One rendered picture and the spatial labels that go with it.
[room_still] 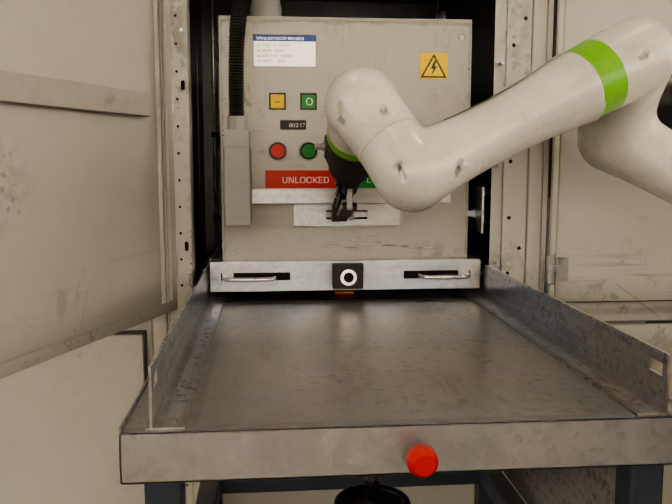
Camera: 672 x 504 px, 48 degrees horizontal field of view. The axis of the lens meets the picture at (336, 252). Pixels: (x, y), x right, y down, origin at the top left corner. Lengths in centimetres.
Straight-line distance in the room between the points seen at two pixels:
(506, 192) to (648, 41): 42
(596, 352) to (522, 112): 35
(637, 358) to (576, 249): 62
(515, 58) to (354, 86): 52
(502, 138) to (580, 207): 48
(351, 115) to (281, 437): 47
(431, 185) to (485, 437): 36
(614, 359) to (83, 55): 89
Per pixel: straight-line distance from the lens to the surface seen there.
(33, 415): 157
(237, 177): 138
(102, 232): 130
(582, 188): 155
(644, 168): 134
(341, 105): 108
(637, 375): 96
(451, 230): 154
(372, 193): 146
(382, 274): 151
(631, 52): 123
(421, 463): 79
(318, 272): 149
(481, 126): 109
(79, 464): 158
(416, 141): 104
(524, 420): 86
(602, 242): 157
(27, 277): 116
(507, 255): 153
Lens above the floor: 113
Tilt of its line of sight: 7 degrees down
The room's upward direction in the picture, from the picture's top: straight up
